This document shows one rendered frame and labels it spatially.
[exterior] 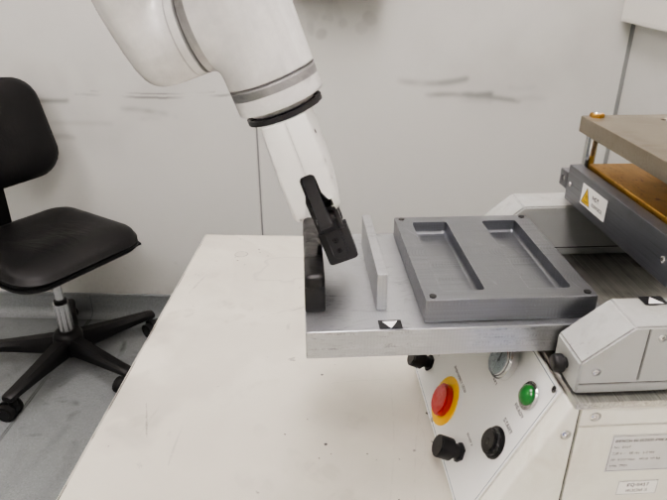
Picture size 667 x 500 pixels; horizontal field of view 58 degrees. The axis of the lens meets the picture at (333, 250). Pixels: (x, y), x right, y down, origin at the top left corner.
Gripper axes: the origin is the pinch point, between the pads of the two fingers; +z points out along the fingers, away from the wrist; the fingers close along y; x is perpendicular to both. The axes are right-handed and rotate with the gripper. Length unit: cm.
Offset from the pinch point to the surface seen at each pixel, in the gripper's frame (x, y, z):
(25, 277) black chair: -95, -95, 22
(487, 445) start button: 7.7, 12.5, 21.2
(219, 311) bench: -25.7, -29.4, 18.3
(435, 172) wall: 27, -140, 52
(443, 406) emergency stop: 4.6, 1.6, 24.4
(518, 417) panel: 11.5, 12.4, 18.8
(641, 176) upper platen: 34.5, -5.4, 7.3
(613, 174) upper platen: 31.9, -6.3, 6.3
